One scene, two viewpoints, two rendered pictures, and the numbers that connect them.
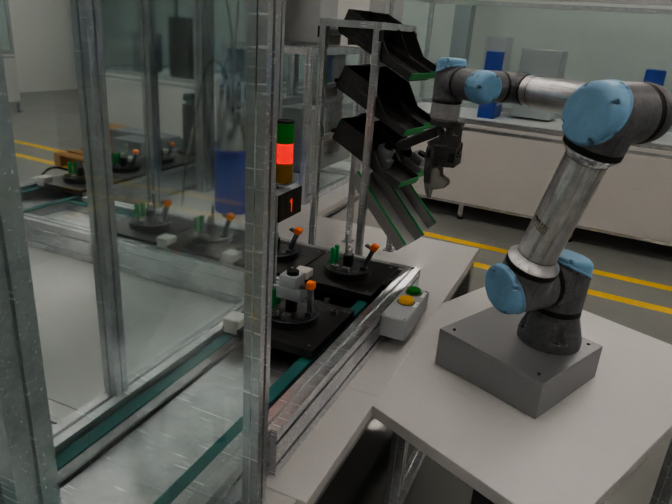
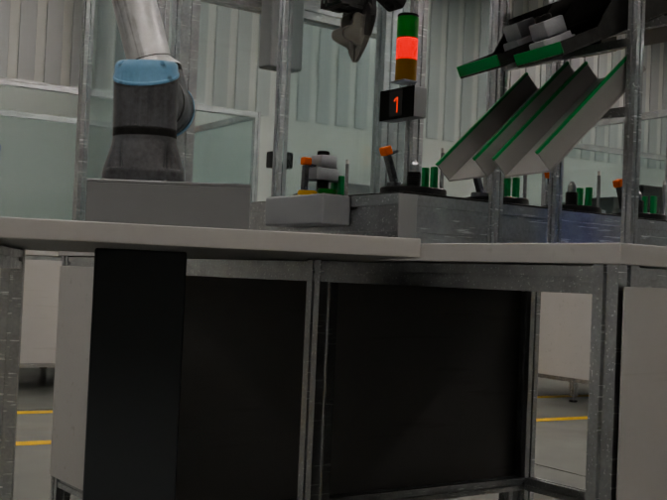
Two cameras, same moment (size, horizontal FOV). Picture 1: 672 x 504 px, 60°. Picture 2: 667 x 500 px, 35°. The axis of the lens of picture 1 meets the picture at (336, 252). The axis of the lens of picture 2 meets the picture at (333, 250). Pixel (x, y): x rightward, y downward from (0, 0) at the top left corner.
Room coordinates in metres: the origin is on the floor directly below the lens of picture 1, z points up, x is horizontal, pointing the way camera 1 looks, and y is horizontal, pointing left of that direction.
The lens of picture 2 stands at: (2.58, -1.99, 0.79)
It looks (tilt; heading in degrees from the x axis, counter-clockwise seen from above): 2 degrees up; 121
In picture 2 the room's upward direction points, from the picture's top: 2 degrees clockwise
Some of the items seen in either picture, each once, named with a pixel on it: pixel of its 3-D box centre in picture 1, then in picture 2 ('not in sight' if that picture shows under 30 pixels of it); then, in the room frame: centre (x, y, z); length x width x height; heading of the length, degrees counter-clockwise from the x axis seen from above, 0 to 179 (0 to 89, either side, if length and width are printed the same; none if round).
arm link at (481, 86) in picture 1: (480, 86); not in sight; (1.47, -0.32, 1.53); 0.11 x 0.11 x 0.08; 29
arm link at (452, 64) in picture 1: (450, 80); not in sight; (1.54, -0.26, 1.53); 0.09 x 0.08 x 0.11; 29
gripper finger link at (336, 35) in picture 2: (435, 183); (344, 38); (1.53, -0.25, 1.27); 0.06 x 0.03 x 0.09; 67
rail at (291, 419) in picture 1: (356, 341); (281, 222); (1.27, -0.07, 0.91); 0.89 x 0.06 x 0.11; 157
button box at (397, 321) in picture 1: (404, 311); (306, 210); (1.42, -0.20, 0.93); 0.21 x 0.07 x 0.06; 157
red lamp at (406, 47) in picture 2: (283, 152); (406, 49); (1.46, 0.15, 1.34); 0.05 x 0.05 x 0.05
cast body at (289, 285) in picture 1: (288, 282); (326, 167); (1.28, 0.11, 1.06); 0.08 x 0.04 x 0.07; 67
